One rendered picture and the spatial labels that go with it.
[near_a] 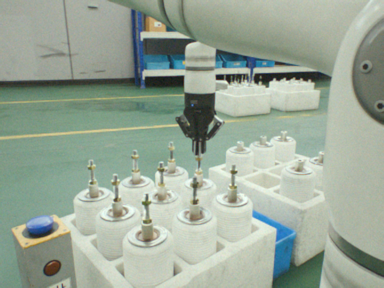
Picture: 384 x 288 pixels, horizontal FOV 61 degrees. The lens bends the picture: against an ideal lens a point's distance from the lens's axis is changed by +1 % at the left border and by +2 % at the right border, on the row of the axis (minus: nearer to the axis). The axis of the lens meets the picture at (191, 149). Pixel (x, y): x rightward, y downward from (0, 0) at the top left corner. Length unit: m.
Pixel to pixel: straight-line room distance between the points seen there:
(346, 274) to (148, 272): 0.45
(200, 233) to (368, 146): 0.51
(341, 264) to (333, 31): 0.17
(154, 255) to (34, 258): 0.19
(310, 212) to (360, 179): 0.76
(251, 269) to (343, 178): 0.61
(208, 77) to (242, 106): 2.19
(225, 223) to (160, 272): 0.20
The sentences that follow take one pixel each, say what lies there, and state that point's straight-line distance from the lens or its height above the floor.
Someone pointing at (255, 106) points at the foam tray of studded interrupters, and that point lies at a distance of 3.02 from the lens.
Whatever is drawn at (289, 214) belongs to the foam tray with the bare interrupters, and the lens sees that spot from 0.97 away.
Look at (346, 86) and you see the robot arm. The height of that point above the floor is 0.57.
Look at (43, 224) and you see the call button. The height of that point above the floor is 0.33.
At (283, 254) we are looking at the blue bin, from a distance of 0.94.
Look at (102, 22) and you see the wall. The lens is 5.66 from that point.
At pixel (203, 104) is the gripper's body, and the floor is 0.47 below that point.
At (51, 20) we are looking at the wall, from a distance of 5.66.
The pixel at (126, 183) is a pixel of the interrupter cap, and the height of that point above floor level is 0.25.
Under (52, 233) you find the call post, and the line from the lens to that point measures 0.57.
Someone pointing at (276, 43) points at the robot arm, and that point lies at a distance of 0.29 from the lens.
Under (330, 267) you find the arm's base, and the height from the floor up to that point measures 0.45.
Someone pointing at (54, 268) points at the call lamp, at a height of 0.26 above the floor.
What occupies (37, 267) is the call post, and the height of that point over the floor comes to 0.27.
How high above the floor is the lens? 0.60
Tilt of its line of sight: 18 degrees down
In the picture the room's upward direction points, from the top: straight up
